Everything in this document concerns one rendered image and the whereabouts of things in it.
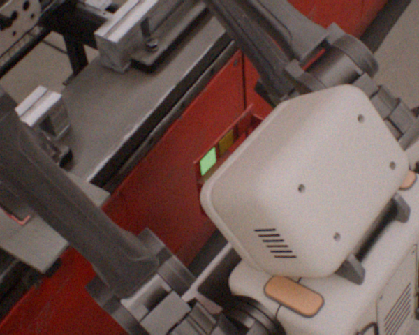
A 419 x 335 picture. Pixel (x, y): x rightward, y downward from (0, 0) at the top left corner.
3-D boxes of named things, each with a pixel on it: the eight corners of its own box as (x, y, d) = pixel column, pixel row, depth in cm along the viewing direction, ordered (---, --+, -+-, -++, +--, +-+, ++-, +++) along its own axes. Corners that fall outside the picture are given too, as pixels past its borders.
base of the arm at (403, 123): (397, 160, 106) (438, 107, 112) (359, 116, 105) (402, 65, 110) (360, 174, 114) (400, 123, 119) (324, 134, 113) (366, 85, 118)
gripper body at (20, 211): (-11, 196, 119) (-6, 180, 113) (32, 153, 124) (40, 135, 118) (21, 223, 120) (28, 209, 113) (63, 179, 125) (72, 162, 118)
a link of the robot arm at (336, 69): (359, 122, 109) (386, 96, 109) (312, 68, 108) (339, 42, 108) (339, 123, 118) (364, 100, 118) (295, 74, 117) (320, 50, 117)
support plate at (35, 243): (43, 273, 124) (42, 271, 124) (-69, 207, 135) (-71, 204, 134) (111, 196, 133) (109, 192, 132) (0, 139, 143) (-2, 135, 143)
